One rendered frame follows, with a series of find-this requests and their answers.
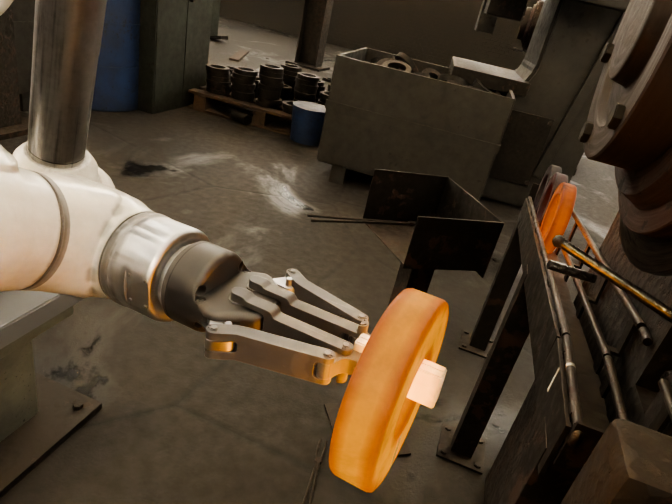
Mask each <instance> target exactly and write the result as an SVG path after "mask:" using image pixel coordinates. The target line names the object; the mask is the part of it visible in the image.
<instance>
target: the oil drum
mask: <svg viewBox="0 0 672 504"><path fill-rule="evenodd" d="M140 26H141V24H140V0H107V5H106V12H105V19H104V26H103V34H102V41H101V48H100V55H99V57H98V65H97V72H96V79H95V87H94V94H93V101H92V108H91V110H93V111H102V112H127V111H133V110H137V109H138V85H139V69H140V67H139V43H140Z"/></svg>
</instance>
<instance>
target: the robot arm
mask: <svg viewBox="0 0 672 504"><path fill-rule="evenodd" d="M106 5H107V0H35V15H34V33H33V51H32V70H31V88H30V106H29V124H28V141H27V142H25V143H23V144H21V145H20V146H19V147H18V148H16V149H15V151H14V152H13V155H11V154H10V153H9V152H8V151H7V150H6V149H5V148H3V147H2V145H1V144H0V292H2V291H15V290H23V291H41V292H51V293H59V294H65V295H71V296H76V297H81V298H89V297H91V296H92V297H100V298H108V299H111V300H113V301H114V302H116V303H117V304H120V305H122V306H125V307H128V308H130V309H132V310H134V311H137V312H139V313H141V314H143V315H145V316H147V317H149V318H151V319H153V320H155V321H159V322H171V321H173V320H174V321H177V322H179V323H181V324H183V325H185V326H187V327H189V328H191V329H193V330H195V331H198V332H206V333H205V353H204V354H205V356H206V357H207V358H209V359H220V360H236V361H239V362H243V363H246V364H250V365H253V366H257V367H260V368H264V369H267V370H271V371H275V372H278V373H282V374H285V375H289V376H292V377H296V378H299V379H303V380H306V381H310V382H313V383H317V384H321V385H327V384H329V383H330V381H331V378H332V377H334V376H336V375H337V379H336V382H337V383H344V382H346V380H347V376H348V374H350V375H352V374H353V371H354V369H355V367H356V364H357V362H358V360H359V358H360V355H361V353H362V351H363V349H364V347H365V345H366V343H367V341H368V339H369V337H370V334H369V333H368V332H367V330H368V325H369V322H368V318H369V317H368V316H367V315H366V314H364V313H363V312H361V311H359V310H357V309H356V308H354V307H352V306H351V305H349V304H347V303H345V302H344V301H342V300H340V299H339V298H337V297H335V296H333V295H332V294H330V293H328V292H327V291H325V290H323V289H321V288H320V287H318V286H316V285H315V284H313V283H311V282H309V281H308V280H306V279H305V277H304V276H303V275H302V274H301V273H300V272H299V271H298V270H296V269H288V270H287V271H286V277H282V278H275V279H272V278H271V277H270V276H269V275H267V274H264V273H257V272H252V271H249V270H248V269H247V268H246V266H245V265H244V263H243V261H242V260H241V258H240V257H239V256H238V255H237V254H236V253H235V252H232V251H230V250H227V249H225V248H222V247H220V246H217V245H215V244H212V243H210V241H209V239H208V237H207V236H206V235H205V234H204V233H203V232H202V231H200V230H198V229H195V228H193V227H190V226H188V225H185V224H182V223H180V222H177V221H175V220H172V219H170V218H169V217H167V216H165V215H162V214H159V213H155V212H153V211H152V210H150V209H149V208H148V207H147V206H146V205H145V204H143V203H142V202H141V201H139V200H138V199H136V198H134V197H132V196H130V195H128V194H126V193H124V192H122V191H119V190H117V189H115V186H114V184H113V182H112V180H111V178H110V177H109V176H108V175H107V174H106V173H105V172H104V171H103V170H102V169H100V168H99V167H98V165H97V163H96V161H95V159H94V158H93V156H92V155H91V154H90V153H89V152H88V151H87V150H86V145H87V138H88V130H89V123H90V116H91V108H92V101H93V94H94V87H95V79H96V72H97V65H98V57H99V55H100V48H101V41H102V34H103V26H104V19H105V12H106ZM314 364H315V365H317V367H314ZM446 372H447V369H446V368H445V367H443V366H440V365H438V364H436V363H433V362H431V361H428V360H426V359H424V360H423V362H422V364H421V366H420V368H419V370H418V372H417V374H416V376H415V378H414V380H413V382H412V385H411V387H410V389H409V392H408V394H407V398H409V399H411V400H413V401H416V402H418V403H420V404H422V405H425V406H427V407H429V408H431V409H432V408H434V406H435V403H436V402H437V399H438V397H439V394H440V391H441V388H442V384H443V381H444V378H445V375H446Z"/></svg>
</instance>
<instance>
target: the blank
mask: <svg viewBox="0 0 672 504"><path fill-rule="evenodd" d="M448 316H449V306H448V303H447V302H446V301H445V300H443V299H441V298H438V297H435V296H433V295H430V294H427V293H425V292H422V291H420V290H417V289H414V288H407V289H404V290H403V291H402V292H400V293H399V294H398V295H397V296H396V298H395V299H394V300H393V301H392V302H391V303H390V305H389V306H388V307H387V309H386V310H385V312H384V313H383V315H382V316H381V318H380V320H379V321H378V323H377V325H376V326H375V328H374V330H373V332H372V334H371V335H370V337H369V339H368V341H367V343H366V345H365V347H364V349H363V351H362V353H361V355H360V358H359V360H358V362H357V364H356V367H355V369H354V371H353V374H352V376H351V378H350V381H349V383H348V386H347V389H346V391H345V394H344V397H343V400H342V402H341V405H340V409H339V412H338V415H337V418H336V422H335V425H334V429H333V434H332V438H331V444H330V452H329V467H330V470H331V471H332V473H333V474H334V475H335V476H337V477H339V478H341V479H343V480H345V481H346V482H348V483H350V484H352V485H354V486H356V487H357V488H359V489H361V490H363V491H365V492H369V493H371V492H373V491H374V490H375V489H376V488H377V487H378V486H379V485H380V484H381V483H382V481H383V480H384V478H385V477H386V475H387V473H388V472H389V470H390V468H391V466H392V465H393V463H394V461H395V459H396V457H397V455H398V453H399V451H400V449H401V447H402V445H403V443H404V441H405V439H406V436H407V434H408V432H409V430H410V427H411V425H412V423H413V421H414V418H415V416H416V414H417V411H418V409H419V406H420V403H418V402H416V401H413V400H411V399H409V398H407V394H408V392H409V389H410V387H411V385H412V382H413V380H414V378H415V376H416V374H417V372H418V370H419V368H420V366H421V364H422V362H423V360H424V359H426V360H428V361H431V362H433V363H436V361H437V358H438V355H439V352H440V349H441V345H442V342H443V338H444V335H445V331H446V327H447V322H448Z"/></svg>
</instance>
